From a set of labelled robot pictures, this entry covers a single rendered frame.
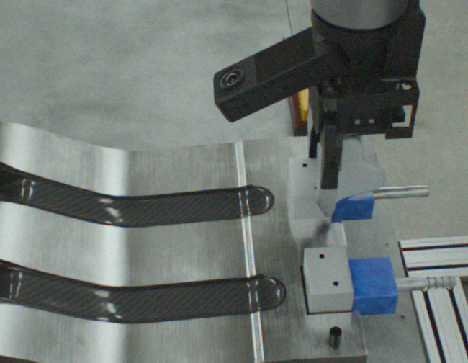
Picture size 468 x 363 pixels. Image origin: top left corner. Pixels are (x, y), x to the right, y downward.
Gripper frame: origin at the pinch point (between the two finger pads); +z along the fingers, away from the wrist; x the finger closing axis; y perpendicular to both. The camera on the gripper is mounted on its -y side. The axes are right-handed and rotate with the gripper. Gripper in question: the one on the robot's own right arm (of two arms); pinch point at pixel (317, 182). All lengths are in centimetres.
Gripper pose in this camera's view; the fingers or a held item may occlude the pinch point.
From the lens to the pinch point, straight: 87.7
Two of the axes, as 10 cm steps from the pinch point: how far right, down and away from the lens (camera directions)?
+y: 10.0, -0.6, 0.3
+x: -0.6, -7.3, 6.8
